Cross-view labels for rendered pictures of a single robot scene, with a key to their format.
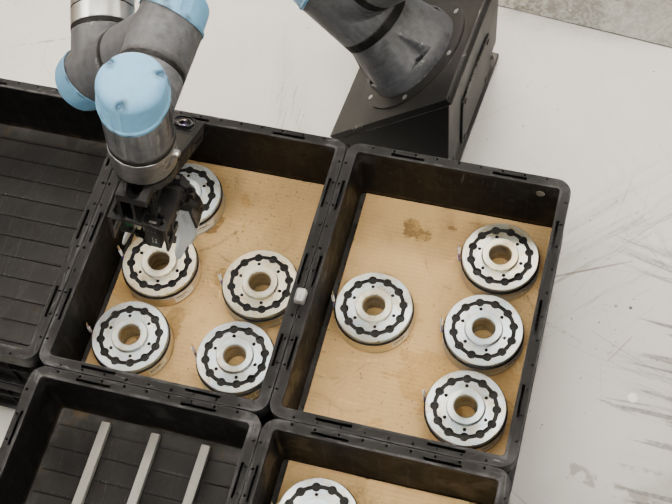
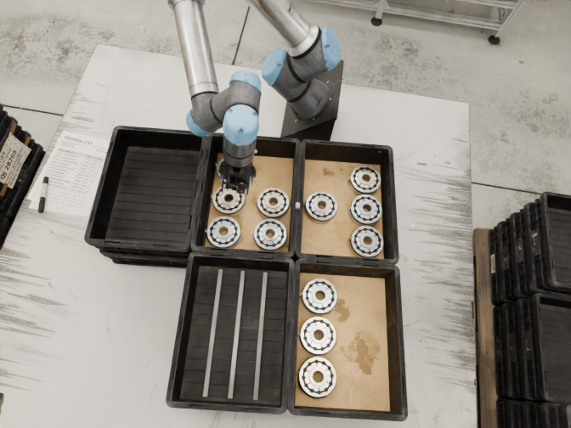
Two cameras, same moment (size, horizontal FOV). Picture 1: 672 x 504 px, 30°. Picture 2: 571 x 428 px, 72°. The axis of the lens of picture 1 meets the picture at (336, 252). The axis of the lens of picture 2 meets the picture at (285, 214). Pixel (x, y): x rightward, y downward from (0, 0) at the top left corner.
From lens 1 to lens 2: 0.52 m
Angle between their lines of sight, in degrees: 12
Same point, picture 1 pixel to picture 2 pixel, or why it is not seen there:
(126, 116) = (243, 136)
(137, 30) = (234, 94)
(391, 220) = (317, 169)
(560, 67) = (358, 102)
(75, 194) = (183, 174)
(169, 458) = (250, 279)
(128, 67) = (240, 112)
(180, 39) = (255, 97)
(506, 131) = (343, 129)
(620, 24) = not seen: hidden behind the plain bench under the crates
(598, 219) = not seen: hidden behind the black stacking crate
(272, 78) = not seen: hidden behind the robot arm
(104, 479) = (224, 293)
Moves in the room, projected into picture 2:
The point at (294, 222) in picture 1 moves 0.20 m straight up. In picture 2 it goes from (279, 174) to (280, 142)
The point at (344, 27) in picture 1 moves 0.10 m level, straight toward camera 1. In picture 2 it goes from (289, 92) to (297, 115)
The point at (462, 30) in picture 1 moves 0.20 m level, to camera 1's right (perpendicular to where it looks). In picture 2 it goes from (333, 89) to (385, 76)
